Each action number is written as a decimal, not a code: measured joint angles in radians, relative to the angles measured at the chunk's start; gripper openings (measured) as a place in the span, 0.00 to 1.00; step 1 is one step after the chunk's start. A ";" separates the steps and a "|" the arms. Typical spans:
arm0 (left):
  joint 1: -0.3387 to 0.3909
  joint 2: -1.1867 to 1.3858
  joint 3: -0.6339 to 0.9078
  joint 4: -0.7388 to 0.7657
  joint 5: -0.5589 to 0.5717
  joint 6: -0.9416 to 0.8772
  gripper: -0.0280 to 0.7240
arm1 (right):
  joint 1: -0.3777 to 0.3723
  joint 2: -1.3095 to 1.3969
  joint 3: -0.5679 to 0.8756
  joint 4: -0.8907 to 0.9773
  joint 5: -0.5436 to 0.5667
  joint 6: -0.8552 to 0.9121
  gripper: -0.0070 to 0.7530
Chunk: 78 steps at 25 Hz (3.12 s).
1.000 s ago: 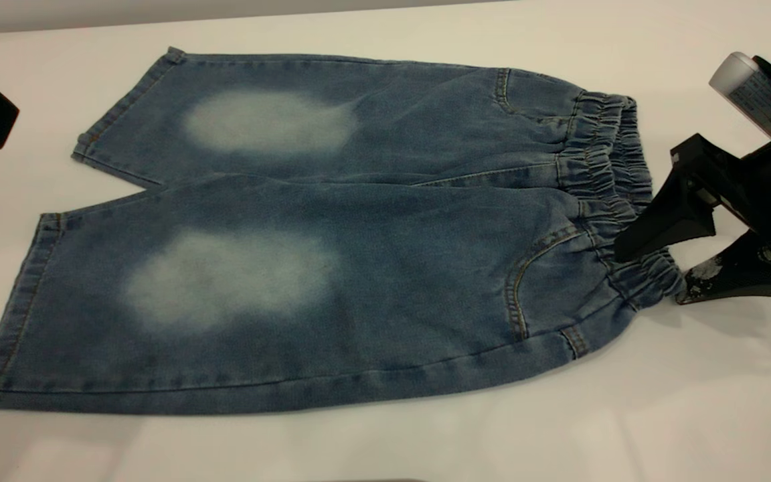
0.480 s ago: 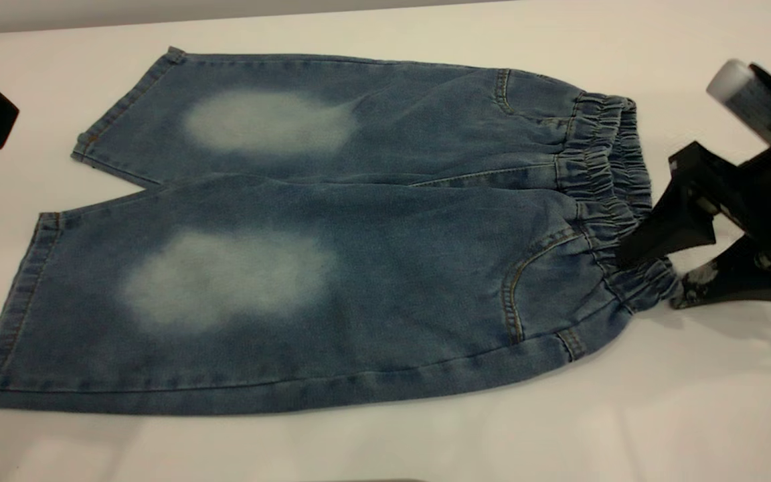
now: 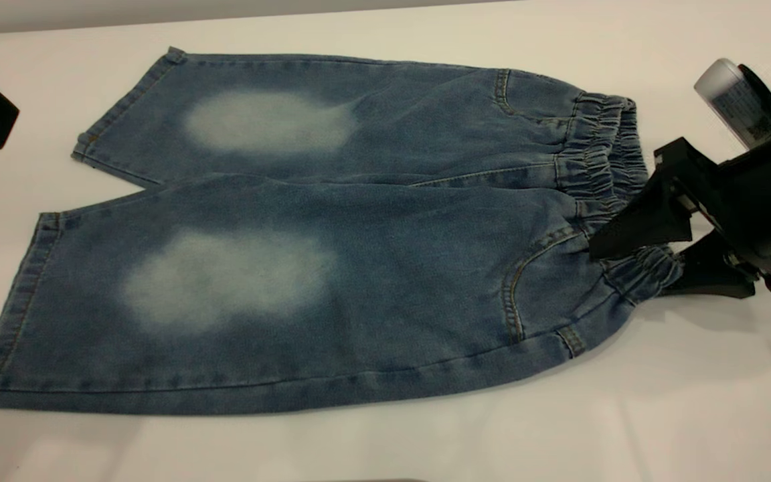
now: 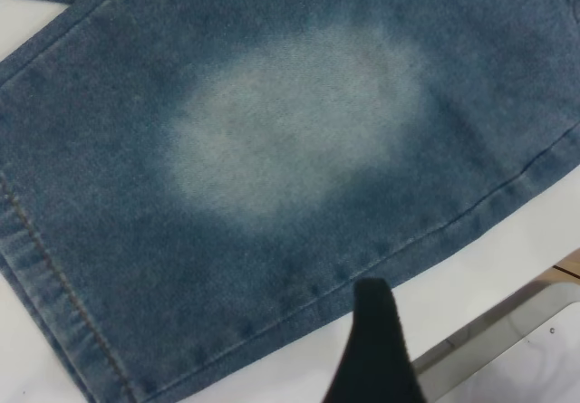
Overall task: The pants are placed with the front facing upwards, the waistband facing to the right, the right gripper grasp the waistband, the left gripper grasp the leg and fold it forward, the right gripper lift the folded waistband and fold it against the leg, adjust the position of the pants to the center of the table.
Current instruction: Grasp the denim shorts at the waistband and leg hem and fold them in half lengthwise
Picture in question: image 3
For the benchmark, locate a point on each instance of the blue denim pants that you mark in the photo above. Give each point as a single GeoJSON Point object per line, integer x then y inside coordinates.
{"type": "Point", "coordinates": [392, 268]}

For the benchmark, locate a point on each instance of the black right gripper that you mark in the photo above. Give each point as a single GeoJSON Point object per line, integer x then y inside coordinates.
{"type": "Point", "coordinates": [767, 201]}

